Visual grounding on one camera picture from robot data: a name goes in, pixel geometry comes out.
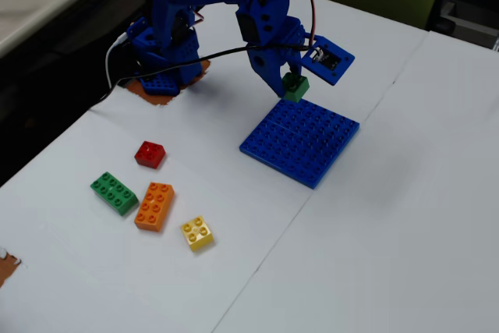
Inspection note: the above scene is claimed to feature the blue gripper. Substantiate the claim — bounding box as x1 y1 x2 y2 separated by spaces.
248 16 313 99

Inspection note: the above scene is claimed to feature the green 2x2 block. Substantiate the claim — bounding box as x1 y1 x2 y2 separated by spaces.
281 72 310 104

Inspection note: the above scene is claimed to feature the red 2x2 block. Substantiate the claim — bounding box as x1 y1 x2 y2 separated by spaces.
134 140 167 170

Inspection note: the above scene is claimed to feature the yellow 2x2 block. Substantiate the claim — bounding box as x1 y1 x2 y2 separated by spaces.
179 214 215 253

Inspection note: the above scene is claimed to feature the orange 2x4 block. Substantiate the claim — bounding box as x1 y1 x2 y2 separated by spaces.
133 181 175 232

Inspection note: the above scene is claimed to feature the green 2x4 block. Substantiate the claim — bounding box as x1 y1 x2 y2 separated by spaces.
90 171 140 217

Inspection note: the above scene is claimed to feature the blue 8x8 baseplate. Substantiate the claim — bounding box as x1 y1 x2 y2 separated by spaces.
239 97 360 190

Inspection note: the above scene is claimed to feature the grey box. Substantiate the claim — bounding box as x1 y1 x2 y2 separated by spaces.
438 0 499 52

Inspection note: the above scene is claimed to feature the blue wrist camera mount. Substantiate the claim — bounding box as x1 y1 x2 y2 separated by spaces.
299 35 356 87

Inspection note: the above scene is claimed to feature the black camera cable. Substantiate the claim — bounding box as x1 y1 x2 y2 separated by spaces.
99 44 315 103

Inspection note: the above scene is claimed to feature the red white servo wire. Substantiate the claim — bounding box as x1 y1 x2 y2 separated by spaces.
189 4 207 30
283 0 318 48

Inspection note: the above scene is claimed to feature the white power cable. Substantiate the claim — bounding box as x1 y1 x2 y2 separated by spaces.
104 34 130 90

